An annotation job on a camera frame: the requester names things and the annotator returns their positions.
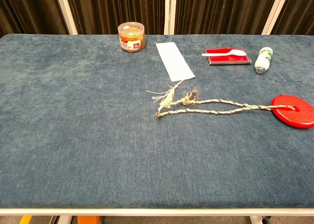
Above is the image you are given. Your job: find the red rectangular tray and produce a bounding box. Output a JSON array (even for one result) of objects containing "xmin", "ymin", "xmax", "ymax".
[{"xmin": 205, "ymin": 48, "xmax": 253, "ymax": 66}]

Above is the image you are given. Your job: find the dark brown curtain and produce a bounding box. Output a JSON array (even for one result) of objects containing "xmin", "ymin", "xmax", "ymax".
[{"xmin": 0, "ymin": 0, "xmax": 314, "ymax": 38}]

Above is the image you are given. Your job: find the white partition frame post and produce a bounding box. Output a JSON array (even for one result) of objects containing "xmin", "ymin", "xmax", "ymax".
[
  {"xmin": 163, "ymin": 0, "xmax": 178, "ymax": 35},
  {"xmin": 261, "ymin": 0, "xmax": 292, "ymax": 36},
  {"xmin": 53, "ymin": 0, "xmax": 79, "ymax": 35}
]

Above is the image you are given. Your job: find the clear jar with orange contents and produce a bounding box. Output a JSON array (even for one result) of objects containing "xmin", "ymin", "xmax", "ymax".
[{"xmin": 118, "ymin": 22, "xmax": 146, "ymax": 53}]

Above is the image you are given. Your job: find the orange object under table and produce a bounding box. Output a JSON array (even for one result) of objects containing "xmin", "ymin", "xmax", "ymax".
[{"xmin": 77, "ymin": 216, "xmax": 101, "ymax": 224}]

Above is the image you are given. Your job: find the small white green bottle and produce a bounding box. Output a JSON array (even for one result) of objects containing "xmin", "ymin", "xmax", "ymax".
[{"xmin": 254, "ymin": 47, "xmax": 274, "ymax": 75}]

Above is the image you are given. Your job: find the braided twine rope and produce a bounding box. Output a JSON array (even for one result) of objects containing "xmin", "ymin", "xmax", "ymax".
[{"xmin": 155, "ymin": 89, "xmax": 295, "ymax": 117}]

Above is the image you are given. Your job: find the white plastic spoon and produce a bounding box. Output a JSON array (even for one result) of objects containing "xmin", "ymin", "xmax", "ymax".
[{"xmin": 201, "ymin": 49, "xmax": 247, "ymax": 57}]

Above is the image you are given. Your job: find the red disc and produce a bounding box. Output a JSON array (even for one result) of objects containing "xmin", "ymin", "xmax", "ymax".
[{"xmin": 270, "ymin": 94, "xmax": 314, "ymax": 129}]

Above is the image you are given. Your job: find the blue textured table cloth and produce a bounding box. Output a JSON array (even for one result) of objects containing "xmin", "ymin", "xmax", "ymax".
[{"xmin": 0, "ymin": 33, "xmax": 314, "ymax": 209}]

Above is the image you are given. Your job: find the white bookmark with tassel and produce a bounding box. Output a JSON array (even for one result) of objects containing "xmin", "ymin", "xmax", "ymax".
[{"xmin": 146, "ymin": 42, "xmax": 196, "ymax": 108}]

